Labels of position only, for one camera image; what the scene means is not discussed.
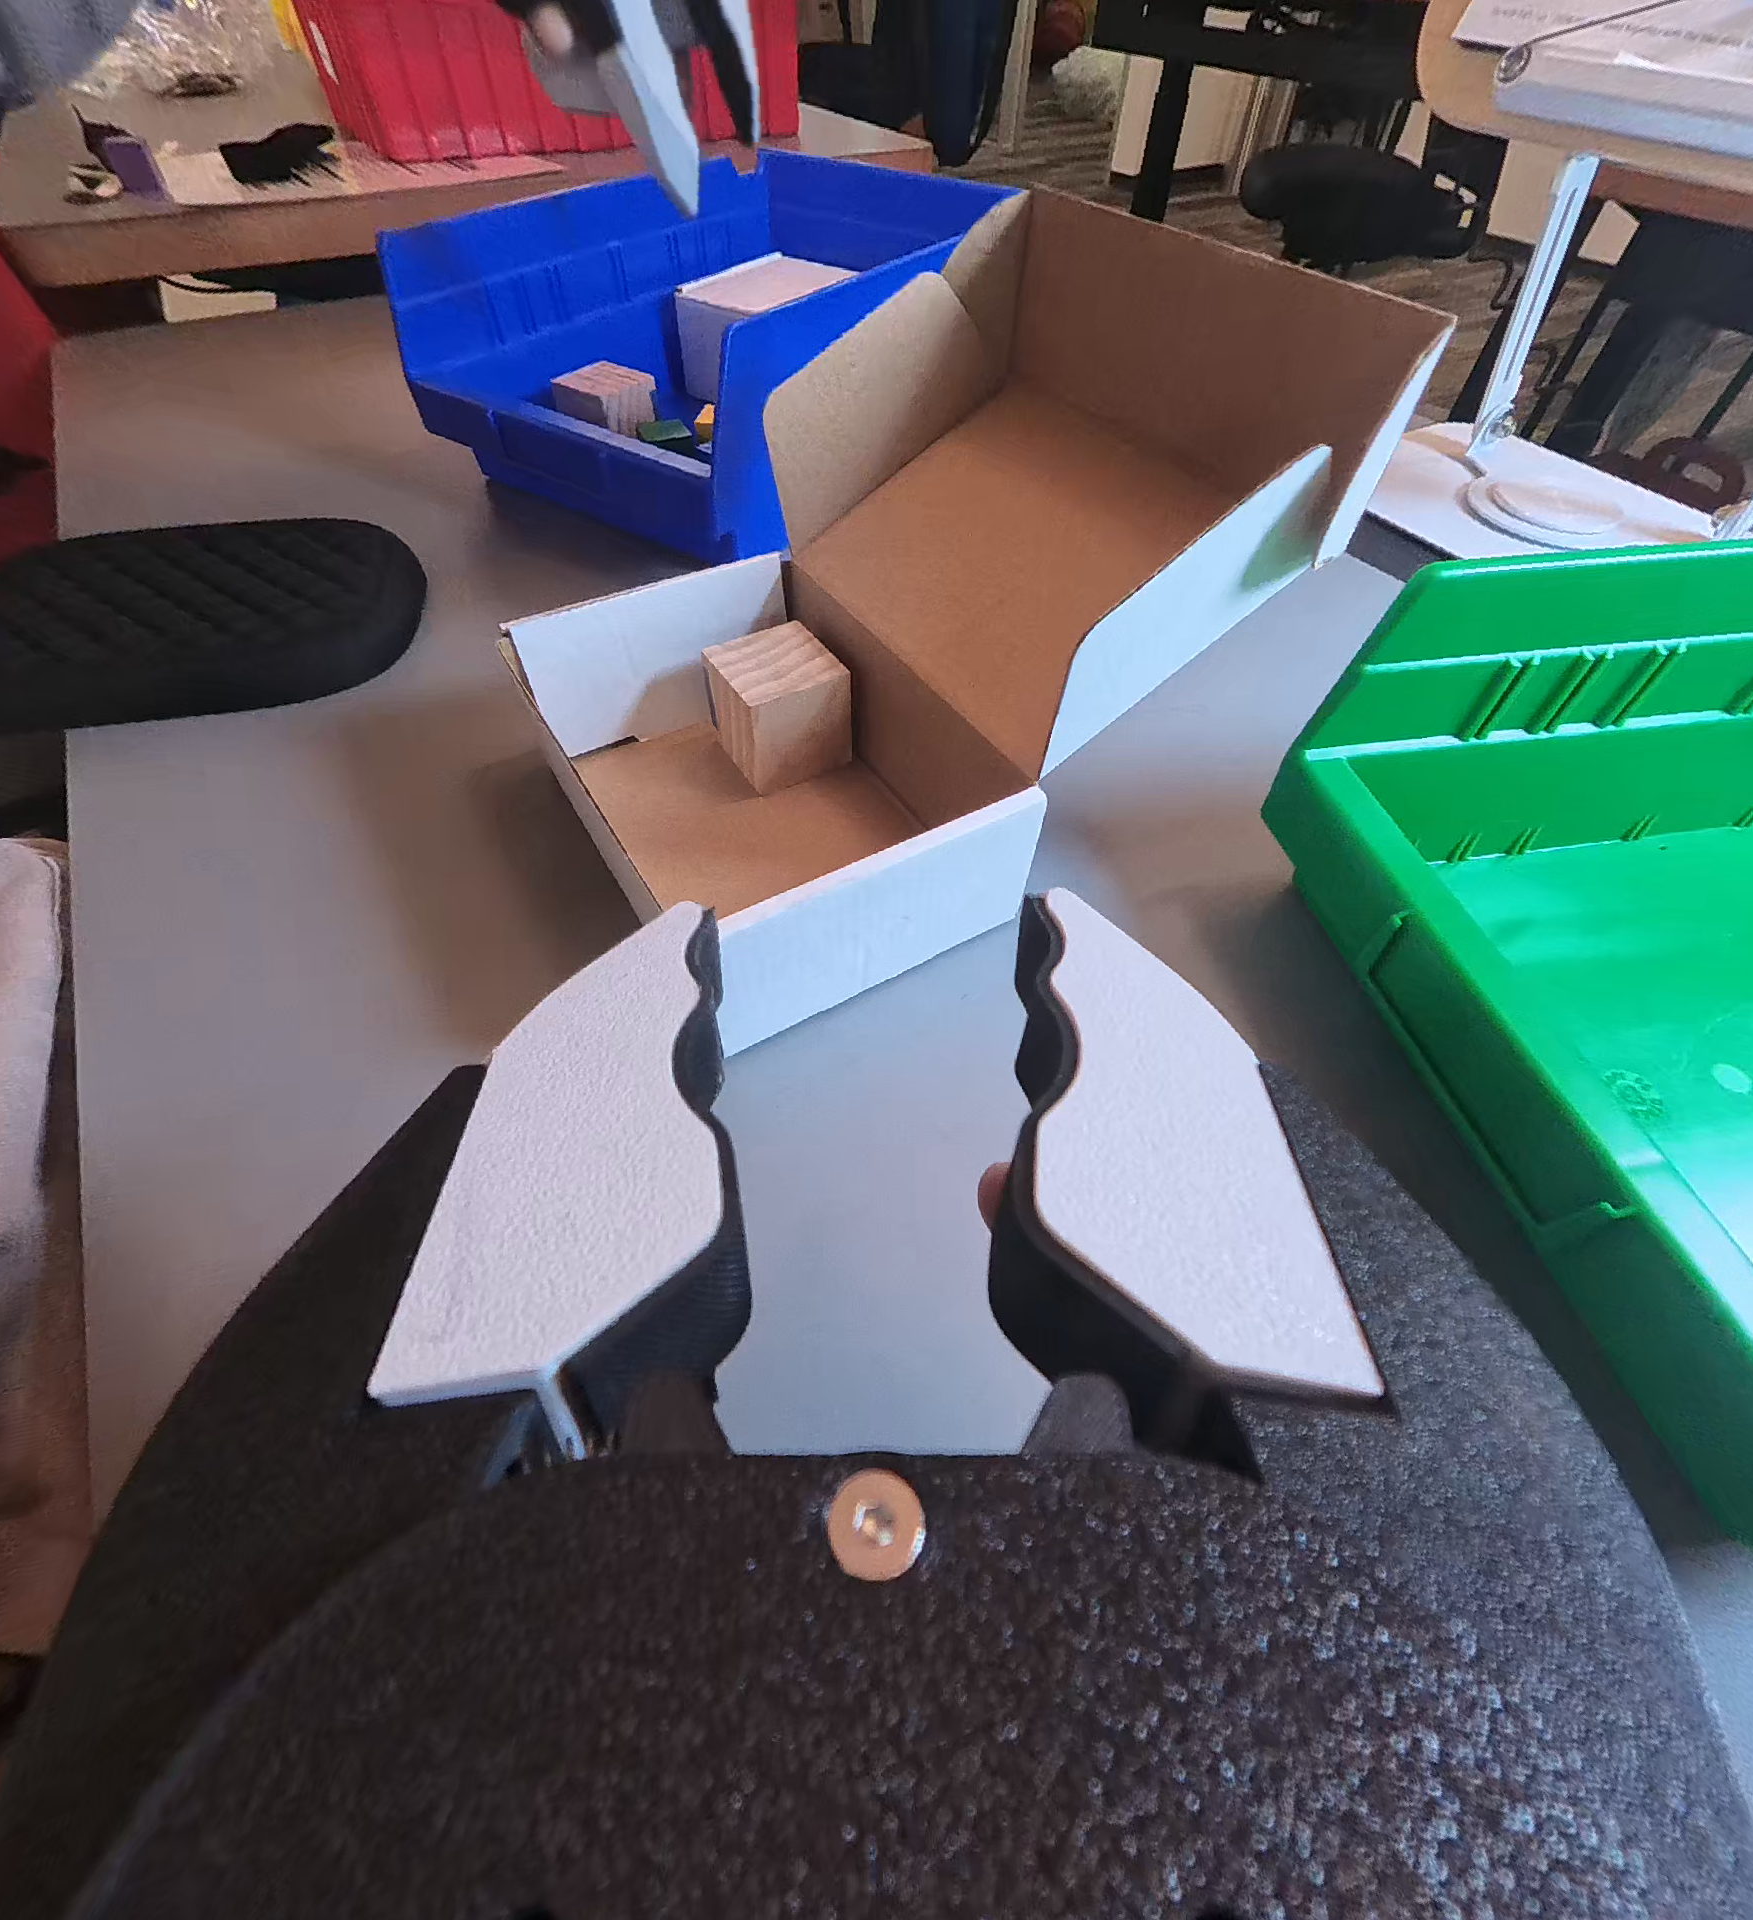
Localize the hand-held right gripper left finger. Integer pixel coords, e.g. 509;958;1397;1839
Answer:
365;899;751;1460

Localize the black flat object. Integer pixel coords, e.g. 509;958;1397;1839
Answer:
215;122;341;189

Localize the wooden side table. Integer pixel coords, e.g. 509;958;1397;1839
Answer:
0;45;937;295

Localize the white cardboard box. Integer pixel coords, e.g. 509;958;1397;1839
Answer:
498;184;1460;1059

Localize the small white box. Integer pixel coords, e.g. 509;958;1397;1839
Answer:
674;251;862;407

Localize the wooden cube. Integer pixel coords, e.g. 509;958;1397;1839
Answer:
551;358;659;439
699;618;855;794

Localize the white lamp stand base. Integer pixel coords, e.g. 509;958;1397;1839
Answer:
1364;35;1753;564

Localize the dark red bag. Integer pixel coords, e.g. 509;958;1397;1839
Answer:
1596;435;1750;511

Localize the red plastic crate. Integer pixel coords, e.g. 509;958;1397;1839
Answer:
289;0;802;164

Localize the blue plastic bin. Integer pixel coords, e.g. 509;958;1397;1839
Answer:
375;146;1028;564

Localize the green plastic bin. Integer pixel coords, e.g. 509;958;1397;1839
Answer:
1261;533;1753;1613

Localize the black padded chair armrest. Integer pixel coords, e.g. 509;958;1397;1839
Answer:
0;515;428;736

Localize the person's left forearm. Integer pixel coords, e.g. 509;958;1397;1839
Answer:
0;0;143;167

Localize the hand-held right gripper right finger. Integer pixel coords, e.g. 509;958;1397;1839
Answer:
983;888;1388;1412

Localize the round wooden table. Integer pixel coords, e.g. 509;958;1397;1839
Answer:
1416;0;1753;248

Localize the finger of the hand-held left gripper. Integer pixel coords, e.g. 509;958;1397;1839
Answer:
688;0;762;144
596;0;705;215

